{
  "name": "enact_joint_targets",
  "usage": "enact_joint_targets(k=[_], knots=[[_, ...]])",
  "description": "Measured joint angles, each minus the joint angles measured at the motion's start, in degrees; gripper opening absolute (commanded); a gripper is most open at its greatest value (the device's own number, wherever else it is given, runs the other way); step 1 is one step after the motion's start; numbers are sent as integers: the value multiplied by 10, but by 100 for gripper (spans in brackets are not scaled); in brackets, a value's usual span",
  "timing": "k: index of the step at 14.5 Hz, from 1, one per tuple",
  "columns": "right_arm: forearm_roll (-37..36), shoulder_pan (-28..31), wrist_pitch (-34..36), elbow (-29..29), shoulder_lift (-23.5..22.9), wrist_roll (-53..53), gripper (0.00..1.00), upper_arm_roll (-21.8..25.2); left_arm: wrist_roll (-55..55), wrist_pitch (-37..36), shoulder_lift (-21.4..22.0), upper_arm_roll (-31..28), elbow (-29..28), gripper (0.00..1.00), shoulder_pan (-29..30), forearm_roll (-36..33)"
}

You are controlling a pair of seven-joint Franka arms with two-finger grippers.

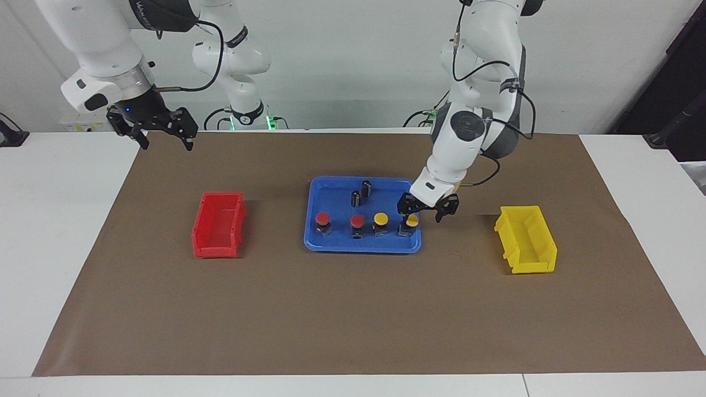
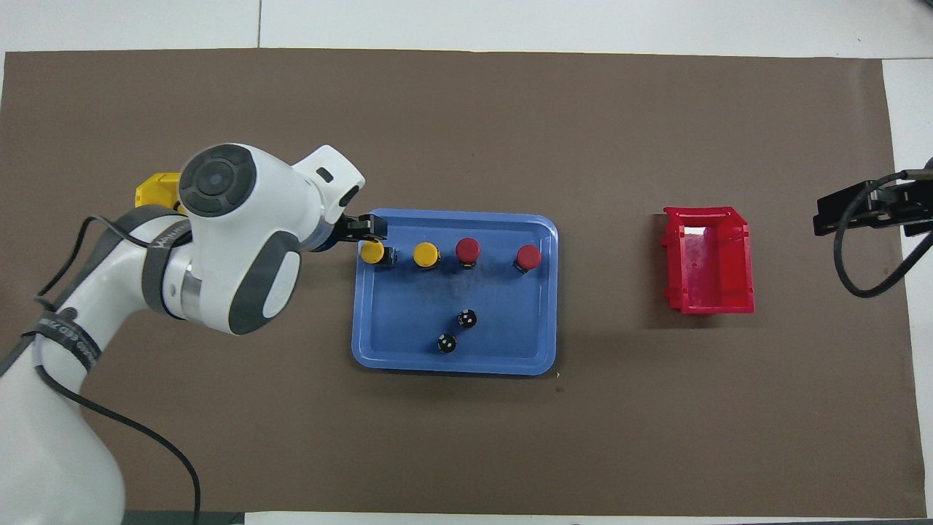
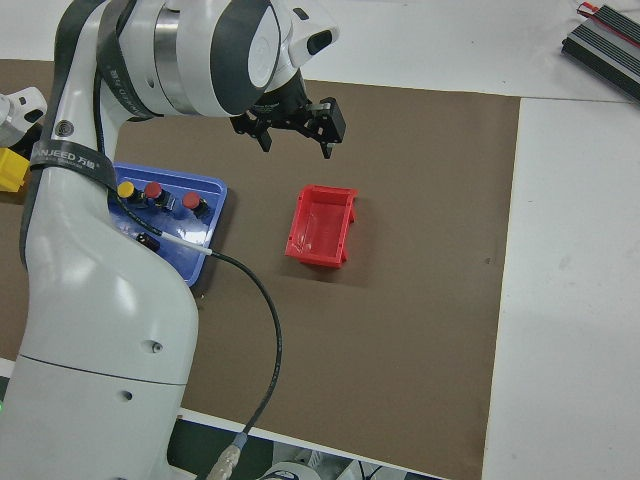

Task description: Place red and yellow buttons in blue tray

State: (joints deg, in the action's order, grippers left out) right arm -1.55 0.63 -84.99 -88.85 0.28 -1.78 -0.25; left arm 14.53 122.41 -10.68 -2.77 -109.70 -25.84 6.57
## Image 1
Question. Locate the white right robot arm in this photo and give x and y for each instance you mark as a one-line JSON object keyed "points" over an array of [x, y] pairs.
{"points": [[105, 38]]}

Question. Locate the blue plastic tray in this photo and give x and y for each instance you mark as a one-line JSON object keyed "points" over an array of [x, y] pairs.
{"points": [[342, 242]]}

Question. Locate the black stand equipment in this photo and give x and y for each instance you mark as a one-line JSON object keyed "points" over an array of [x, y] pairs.
{"points": [[673, 82]]}

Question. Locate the black cylindrical capacitor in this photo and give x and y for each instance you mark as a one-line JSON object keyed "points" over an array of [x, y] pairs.
{"points": [[356, 198], [366, 188]]}

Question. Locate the yellow plastic bin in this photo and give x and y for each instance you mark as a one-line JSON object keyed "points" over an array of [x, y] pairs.
{"points": [[529, 242]]}

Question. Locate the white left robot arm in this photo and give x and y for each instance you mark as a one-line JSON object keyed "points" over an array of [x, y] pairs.
{"points": [[463, 143]]}

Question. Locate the red plastic bin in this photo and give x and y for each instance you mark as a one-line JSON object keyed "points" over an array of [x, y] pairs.
{"points": [[218, 226]]}

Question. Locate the brown paper mat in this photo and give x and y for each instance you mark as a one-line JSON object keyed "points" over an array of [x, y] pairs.
{"points": [[353, 314]]}

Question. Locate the yellow push button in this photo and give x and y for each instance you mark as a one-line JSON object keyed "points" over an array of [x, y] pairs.
{"points": [[413, 221], [380, 219]]}

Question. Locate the red push button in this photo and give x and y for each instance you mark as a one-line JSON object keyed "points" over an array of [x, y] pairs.
{"points": [[323, 219], [357, 221]]}

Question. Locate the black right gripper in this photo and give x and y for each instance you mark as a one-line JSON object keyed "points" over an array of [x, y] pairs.
{"points": [[143, 110]]}

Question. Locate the white box with yellow labels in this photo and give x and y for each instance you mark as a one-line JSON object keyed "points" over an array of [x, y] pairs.
{"points": [[83, 125]]}

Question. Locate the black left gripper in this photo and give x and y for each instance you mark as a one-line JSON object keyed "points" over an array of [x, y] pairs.
{"points": [[427, 205]]}

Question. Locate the black clamp mount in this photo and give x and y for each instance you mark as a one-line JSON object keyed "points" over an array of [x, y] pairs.
{"points": [[11, 135]]}

